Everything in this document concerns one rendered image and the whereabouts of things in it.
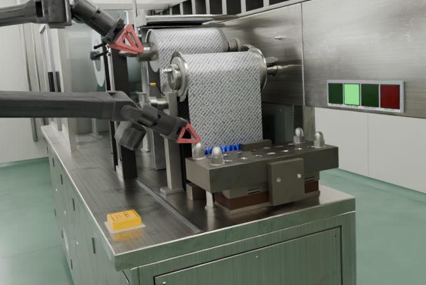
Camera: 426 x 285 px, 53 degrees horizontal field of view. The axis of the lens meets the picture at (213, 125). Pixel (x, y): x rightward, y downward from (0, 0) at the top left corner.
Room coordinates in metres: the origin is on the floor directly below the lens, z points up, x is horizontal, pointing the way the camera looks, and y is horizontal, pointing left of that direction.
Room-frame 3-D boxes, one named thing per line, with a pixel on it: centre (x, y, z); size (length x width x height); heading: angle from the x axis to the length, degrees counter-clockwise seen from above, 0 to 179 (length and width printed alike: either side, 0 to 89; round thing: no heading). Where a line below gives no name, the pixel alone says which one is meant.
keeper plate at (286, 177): (1.09, -0.18, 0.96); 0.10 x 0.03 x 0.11; 115
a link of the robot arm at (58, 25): (1.18, 0.36, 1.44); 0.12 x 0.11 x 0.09; 112
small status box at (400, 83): (1.05, -0.37, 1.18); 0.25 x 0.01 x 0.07; 25
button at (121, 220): (1.02, 0.24, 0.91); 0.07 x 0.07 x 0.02; 25
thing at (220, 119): (1.26, -0.04, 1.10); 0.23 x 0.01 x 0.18; 115
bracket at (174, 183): (1.28, 0.14, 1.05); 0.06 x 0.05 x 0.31; 115
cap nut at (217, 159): (1.06, -0.01, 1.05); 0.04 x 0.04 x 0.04
